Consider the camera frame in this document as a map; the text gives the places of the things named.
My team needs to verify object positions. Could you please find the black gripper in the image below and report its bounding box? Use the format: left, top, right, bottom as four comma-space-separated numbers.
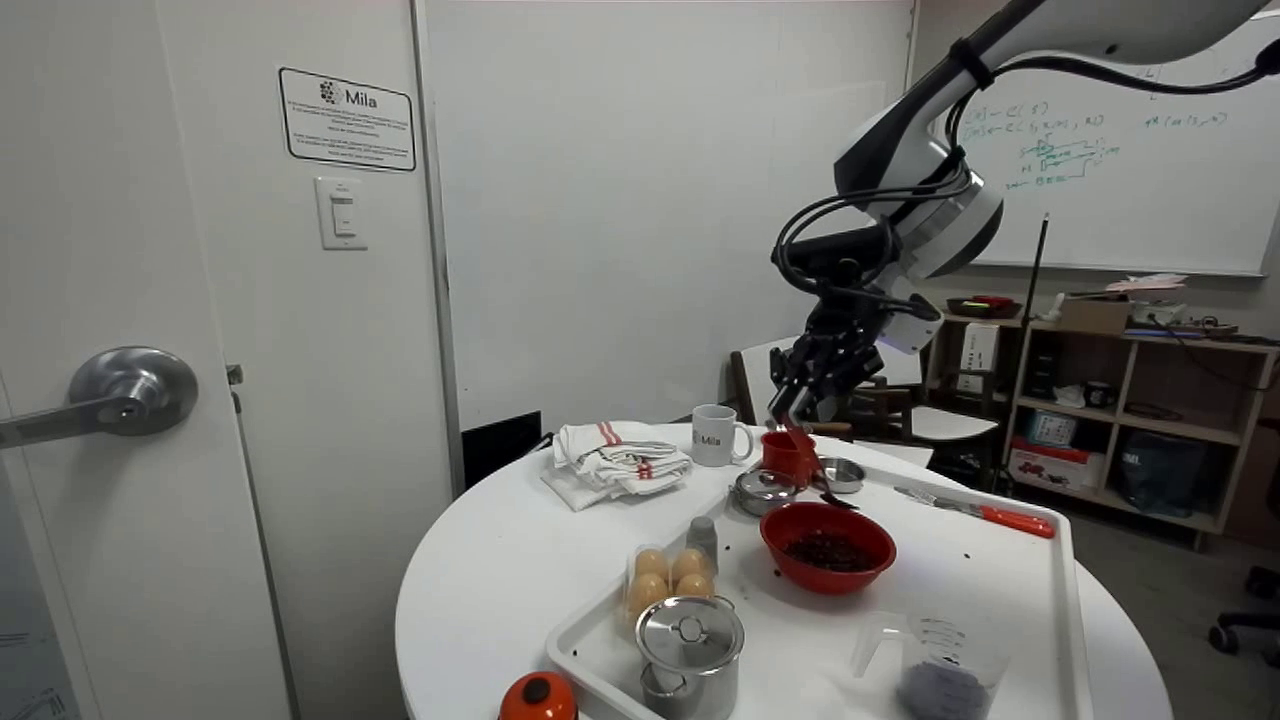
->
769, 284, 891, 433

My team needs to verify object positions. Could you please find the orange handled steel spoon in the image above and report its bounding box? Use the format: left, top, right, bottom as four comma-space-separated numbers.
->
777, 413, 862, 517

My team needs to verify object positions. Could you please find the small steel bowl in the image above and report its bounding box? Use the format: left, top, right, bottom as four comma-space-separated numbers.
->
728, 464, 804, 518
817, 457, 872, 495

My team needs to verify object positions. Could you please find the orange bowl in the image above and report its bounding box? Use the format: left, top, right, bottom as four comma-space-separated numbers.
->
757, 499, 902, 599

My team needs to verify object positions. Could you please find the leaning white panel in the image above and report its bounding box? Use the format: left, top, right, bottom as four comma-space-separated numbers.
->
738, 332, 813, 427

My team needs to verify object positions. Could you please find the red mug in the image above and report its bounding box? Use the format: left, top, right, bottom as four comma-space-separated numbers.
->
757, 427, 823, 488

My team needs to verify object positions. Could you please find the white mug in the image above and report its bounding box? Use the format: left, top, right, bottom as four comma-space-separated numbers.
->
688, 400, 762, 469

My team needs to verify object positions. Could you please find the dark brown beans pile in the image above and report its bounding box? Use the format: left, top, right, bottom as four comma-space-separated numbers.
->
779, 526, 872, 576

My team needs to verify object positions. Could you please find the small glass shaker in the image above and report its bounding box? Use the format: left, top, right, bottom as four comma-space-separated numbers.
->
686, 513, 722, 564

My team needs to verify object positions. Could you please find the white red striped towel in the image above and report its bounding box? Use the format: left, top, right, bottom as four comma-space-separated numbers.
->
541, 416, 696, 517

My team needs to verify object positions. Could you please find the thin black pole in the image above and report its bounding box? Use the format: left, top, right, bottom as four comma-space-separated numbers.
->
1017, 212, 1058, 391

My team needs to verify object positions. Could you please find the white plastic tray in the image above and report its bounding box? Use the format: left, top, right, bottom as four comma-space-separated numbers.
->
541, 442, 1099, 720

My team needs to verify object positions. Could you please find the red white box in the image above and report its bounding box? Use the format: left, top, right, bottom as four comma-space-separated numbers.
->
1008, 437, 1110, 499

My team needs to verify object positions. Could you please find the steel pot with lid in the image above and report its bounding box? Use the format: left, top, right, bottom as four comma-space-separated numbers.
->
628, 591, 750, 720

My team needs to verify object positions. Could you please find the clear plastic measuring cup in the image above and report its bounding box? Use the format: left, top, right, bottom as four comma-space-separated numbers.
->
872, 612, 1006, 720

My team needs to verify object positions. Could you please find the dark bag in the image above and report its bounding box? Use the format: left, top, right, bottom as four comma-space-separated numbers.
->
1114, 437, 1214, 518

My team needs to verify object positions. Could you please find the wooden shelf unit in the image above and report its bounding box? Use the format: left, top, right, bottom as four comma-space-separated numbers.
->
862, 300, 1280, 539

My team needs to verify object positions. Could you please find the round orange bell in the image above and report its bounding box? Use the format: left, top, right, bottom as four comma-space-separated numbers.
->
498, 664, 583, 720

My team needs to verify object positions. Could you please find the black office chair base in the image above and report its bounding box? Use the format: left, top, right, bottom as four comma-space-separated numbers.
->
1204, 564, 1280, 658

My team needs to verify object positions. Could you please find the white door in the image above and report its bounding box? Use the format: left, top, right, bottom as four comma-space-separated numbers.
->
0, 0, 297, 720

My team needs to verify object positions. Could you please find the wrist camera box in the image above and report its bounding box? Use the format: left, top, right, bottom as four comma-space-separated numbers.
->
875, 297, 944, 360

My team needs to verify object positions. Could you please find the orange handled knife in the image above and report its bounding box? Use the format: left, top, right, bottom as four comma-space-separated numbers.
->
888, 475, 1066, 545

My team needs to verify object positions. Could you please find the black box by wall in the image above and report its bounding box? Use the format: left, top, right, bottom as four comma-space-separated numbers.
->
460, 406, 547, 492

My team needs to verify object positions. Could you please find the wall whiteboard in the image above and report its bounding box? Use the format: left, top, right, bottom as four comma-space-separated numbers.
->
918, 12, 1280, 278

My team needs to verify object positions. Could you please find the white light switch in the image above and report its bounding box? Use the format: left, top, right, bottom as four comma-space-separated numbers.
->
316, 174, 374, 254

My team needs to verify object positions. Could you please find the white wall sign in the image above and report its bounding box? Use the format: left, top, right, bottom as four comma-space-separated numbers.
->
278, 62, 419, 174

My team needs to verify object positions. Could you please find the silver door lever handle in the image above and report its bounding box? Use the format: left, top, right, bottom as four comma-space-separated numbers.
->
0, 340, 204, 450

